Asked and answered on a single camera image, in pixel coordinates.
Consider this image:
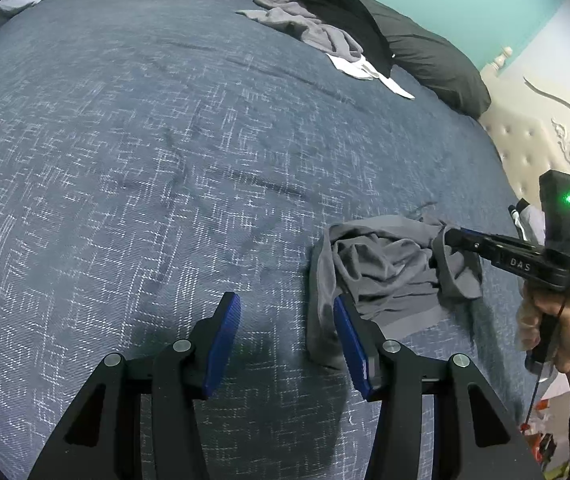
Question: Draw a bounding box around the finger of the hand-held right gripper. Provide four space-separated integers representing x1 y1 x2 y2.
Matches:
445 228 496 262

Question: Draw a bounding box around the crumpled grey garment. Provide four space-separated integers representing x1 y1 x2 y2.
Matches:
235 0 366 58

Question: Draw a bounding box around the colourful clutter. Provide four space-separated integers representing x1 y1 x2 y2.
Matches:
520 385 570 476

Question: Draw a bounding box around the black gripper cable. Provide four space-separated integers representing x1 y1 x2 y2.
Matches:
524 299 566 433

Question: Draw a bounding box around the black garment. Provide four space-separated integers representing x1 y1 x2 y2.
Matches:
277 0 396 81

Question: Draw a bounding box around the white garment with dark stripes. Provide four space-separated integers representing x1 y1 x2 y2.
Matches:
510 200 548 246

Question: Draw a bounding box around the dark grey pillow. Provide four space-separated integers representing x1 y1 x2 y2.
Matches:
352 0 493 121

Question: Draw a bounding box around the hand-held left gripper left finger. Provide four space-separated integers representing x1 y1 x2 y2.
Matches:
28 291 242 480

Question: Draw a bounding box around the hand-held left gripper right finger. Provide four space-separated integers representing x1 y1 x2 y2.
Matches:
332 294 546 480

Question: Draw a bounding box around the cream tufted headboard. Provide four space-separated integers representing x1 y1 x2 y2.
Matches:
480 45 570 281

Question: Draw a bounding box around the grey shirt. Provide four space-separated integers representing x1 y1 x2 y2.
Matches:
305 215 486 371

